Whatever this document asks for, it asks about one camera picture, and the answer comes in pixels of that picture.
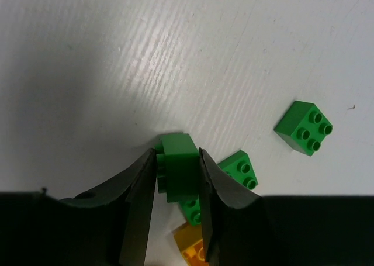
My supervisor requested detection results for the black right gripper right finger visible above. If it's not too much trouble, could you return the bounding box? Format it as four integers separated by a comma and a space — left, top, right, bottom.
199, 149, 263, 265

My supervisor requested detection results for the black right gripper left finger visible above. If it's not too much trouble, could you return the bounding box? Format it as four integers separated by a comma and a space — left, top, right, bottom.
61, 149, 155, 265

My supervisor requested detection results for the green lego brick cluster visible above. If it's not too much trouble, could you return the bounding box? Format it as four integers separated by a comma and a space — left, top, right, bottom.
179, 150, 258, 226

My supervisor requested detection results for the green lego piece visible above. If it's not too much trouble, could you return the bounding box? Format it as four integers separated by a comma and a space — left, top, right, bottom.
155, 133, 199, 203

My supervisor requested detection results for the small green lego brick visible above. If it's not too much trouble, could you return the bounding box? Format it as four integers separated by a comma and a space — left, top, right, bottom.
274, 100, 333, 156

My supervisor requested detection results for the orange 2x3 lego brick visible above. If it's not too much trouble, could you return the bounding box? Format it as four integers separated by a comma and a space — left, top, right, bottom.
173, 222, 209, 266

